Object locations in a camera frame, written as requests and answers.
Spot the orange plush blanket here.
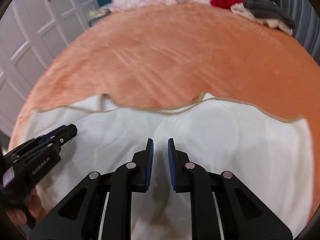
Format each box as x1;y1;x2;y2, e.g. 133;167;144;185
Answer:
9;2;320;152

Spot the cream fleece garment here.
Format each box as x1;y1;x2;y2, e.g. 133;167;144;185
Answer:
230;2;293;36

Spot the pale yellow cloth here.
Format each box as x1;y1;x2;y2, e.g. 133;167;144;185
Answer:
89;5;111;18

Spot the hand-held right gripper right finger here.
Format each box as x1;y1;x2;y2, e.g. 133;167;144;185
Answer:
167;138;293;240

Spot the white panelled wardrobe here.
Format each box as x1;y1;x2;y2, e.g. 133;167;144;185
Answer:
0;0;100;137

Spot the grey knit garment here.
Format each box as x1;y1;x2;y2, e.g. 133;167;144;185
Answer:
242;0;296;29

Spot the grey pleated curtain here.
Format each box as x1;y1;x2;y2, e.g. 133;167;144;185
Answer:
275;0;320;64

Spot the person's left hand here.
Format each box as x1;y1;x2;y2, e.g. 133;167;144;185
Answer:
5;188;47;227

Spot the white quilted jacket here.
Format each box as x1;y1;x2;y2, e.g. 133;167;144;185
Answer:
15;92;316;240

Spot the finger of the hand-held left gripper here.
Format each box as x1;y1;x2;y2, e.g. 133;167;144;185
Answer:
37;126;68;143
49;124;78;147

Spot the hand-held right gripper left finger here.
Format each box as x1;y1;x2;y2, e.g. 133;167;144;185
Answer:
27;138;153;240

